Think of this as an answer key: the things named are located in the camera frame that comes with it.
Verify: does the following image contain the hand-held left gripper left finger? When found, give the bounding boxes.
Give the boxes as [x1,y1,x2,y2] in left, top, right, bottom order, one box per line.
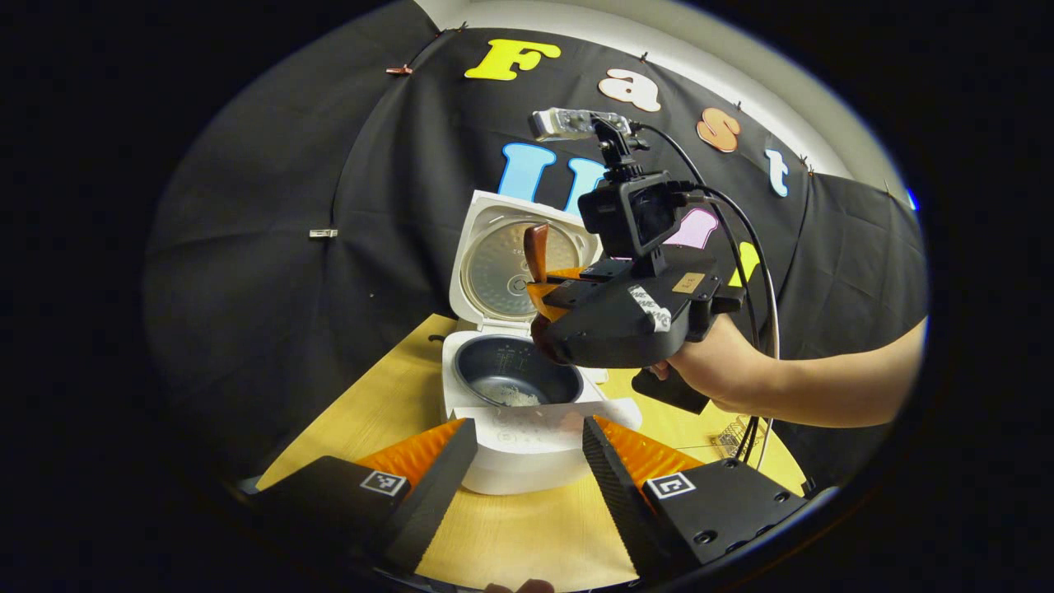
[247,418,479,577]

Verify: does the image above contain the wire chopstick holder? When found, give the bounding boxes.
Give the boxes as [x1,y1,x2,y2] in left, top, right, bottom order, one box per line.
[710,416,763,459]

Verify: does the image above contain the brown wooden spoon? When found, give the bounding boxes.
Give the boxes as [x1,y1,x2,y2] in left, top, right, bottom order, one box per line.
[524,224,571,365]

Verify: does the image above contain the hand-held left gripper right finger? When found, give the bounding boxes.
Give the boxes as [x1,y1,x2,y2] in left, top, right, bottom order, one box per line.
[582,416,812,581]

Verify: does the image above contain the white rice cooker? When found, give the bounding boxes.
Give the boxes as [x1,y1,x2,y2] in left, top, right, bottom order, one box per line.
[441,189,643,497]

